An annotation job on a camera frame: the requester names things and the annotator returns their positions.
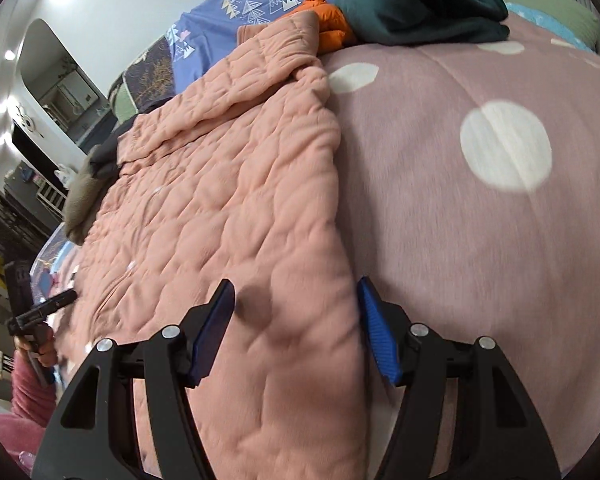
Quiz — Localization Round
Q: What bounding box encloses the green cushion by curtain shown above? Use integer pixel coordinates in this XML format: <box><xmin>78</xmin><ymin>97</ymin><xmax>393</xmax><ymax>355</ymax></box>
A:
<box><xmin>503</xmin><ymin>0</ymin><xmax>600</xmax><ymax>52</ymax></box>

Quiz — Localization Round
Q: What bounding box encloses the orange puffer jacket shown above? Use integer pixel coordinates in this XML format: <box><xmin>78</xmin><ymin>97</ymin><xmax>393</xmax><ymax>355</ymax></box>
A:
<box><xmin>284</xmin><ymin>0</ymin><xmax>358</xmax><ymax>56</ymax></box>

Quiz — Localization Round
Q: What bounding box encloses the pink polka-dot blanket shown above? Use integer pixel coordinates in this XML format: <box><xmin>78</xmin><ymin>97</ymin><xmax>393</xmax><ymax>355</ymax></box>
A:
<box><xmin>317</xmin><ymin>16</ymin><xmax>600</xmax><ymax>470</ymax></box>

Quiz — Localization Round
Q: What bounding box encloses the dark cabinet shelf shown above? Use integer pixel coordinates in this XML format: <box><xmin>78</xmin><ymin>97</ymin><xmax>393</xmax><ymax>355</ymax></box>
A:
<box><xmin>0</xmin><ymin>16</ymin><xmax>119</xmax><ymax>321</ymax></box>

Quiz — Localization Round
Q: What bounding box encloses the blue tree-print sheet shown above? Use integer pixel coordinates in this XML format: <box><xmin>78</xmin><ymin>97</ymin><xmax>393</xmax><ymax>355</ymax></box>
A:
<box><xmin>166</xmin><ymin>0</ymin><xmax>335</xmax><ymax>93</ymax></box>

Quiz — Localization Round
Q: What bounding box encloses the dark patterned pillow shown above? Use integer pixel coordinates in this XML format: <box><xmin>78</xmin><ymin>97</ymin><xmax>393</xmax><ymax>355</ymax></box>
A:
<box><xmin>123</xmin><ymin>37</ymin><xmax>175</xmax><ymax>112</ymax></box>

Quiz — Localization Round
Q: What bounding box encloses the left hand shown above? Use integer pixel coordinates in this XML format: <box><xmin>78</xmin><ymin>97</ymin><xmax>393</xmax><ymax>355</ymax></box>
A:
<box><xmin>14</xmin><ymin>324</ymin><xmax>58</xmax><ymax>368</ymax></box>

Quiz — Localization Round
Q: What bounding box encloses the olive brown knit sweater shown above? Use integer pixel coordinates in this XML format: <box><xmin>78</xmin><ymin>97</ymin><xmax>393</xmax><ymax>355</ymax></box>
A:
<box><xmin>62</xmin><ymin>146</ymin><xmax>118</xmax><ymax>246</ymax></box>

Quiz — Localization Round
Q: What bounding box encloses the dark green fleece garment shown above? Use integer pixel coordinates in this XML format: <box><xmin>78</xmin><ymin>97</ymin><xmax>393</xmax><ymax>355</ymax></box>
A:
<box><xmin>335</xmin><ymin>0</ymin><xmax>509</xmax><ymax>46</ymax></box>

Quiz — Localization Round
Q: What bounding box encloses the pink quilted jacket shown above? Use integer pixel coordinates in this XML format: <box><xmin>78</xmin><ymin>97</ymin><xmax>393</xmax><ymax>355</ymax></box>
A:
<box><xmin>55</xmin><ymin>11</ymin><xmax>366</xmax><ymax>479</ymax></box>

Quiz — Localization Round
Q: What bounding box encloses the green pillow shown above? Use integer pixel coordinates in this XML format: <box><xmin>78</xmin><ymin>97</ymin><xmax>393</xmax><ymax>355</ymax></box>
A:
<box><xmin>109</xmin><ymin>80</ymin><xmax>137</xmax><ymax>124</ymax></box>

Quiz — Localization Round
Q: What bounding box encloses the black puffer jacket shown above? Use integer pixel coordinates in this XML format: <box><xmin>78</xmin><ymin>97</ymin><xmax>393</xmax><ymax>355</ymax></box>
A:
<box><xmin>87</xmin><ymin>96</ymin><xmax>171</xmax><ymax>181</ymax></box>

